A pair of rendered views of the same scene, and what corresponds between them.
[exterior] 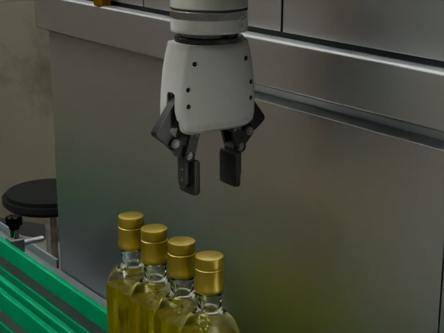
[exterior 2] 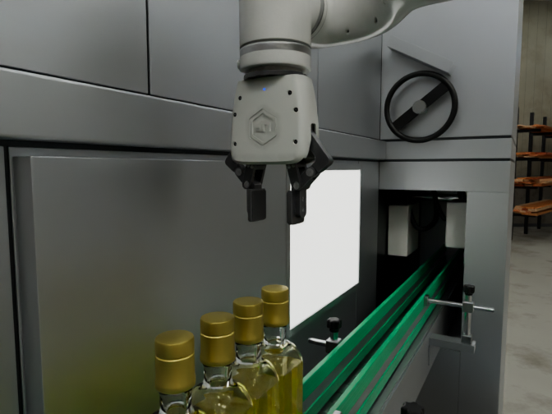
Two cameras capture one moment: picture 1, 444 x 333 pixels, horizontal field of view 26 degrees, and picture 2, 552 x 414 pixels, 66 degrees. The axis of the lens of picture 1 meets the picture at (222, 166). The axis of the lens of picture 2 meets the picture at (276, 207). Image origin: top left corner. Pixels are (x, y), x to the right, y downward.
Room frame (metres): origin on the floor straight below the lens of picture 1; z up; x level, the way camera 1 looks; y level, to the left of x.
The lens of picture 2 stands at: (1.24, 0.48, 1.48)
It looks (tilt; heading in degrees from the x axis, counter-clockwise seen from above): 5 degrees down; 246
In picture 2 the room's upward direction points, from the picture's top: straight up
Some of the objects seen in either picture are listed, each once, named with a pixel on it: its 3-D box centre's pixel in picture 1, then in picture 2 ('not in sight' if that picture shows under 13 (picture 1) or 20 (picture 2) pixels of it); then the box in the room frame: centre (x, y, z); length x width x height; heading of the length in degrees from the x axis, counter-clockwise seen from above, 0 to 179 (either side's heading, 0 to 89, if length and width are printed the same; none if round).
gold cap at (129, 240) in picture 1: (131, 230); (175, 360); (1.18, 0.12, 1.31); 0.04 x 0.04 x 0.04
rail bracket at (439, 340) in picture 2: not in sight; (457, 326); (0.38, -0.31, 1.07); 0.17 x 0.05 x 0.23; 126
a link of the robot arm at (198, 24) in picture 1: (210, 21); (273, 64); (1.04, 0.01, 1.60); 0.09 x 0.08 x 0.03; 125
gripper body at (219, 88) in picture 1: (209, 78); (275, 117); (1.04, 0.01, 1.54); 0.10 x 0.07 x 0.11; 125
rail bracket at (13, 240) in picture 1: (26, 248); not in sight; (1.63, 0.35, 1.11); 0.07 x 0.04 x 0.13; 126
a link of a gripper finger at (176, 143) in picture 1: (180, 165); (305, 195); (1.02, 0.05, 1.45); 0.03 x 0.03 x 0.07; 35
